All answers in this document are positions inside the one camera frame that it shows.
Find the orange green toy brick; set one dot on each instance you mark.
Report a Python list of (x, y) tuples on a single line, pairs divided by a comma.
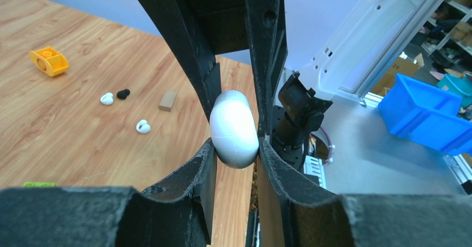
[(39, 184)]

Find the blue plastic bin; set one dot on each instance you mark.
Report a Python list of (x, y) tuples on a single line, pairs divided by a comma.
[(426, 115)]

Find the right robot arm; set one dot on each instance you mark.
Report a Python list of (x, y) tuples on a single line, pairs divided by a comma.
[(299, 106)]

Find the small wooden block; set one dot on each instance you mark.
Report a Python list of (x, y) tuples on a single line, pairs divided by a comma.
[(167, 101)]

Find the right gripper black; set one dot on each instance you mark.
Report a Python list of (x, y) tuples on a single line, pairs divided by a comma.
[(196, 30)]

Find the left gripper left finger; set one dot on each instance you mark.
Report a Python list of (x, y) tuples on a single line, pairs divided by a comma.
[(175, 211)]

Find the orange round toy brick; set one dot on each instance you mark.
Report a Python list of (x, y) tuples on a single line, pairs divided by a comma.
[(49, 61)]

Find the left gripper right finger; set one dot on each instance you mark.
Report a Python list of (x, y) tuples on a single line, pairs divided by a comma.
[(294, 211)]

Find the white earbud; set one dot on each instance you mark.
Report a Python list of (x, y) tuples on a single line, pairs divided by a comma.
[(143, 127), (107, 99)]

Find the white earbud charging case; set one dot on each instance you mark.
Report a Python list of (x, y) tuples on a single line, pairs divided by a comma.
[(232, 130)]

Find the black earbud near right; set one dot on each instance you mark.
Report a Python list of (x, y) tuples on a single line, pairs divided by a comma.
[(123, 94)]

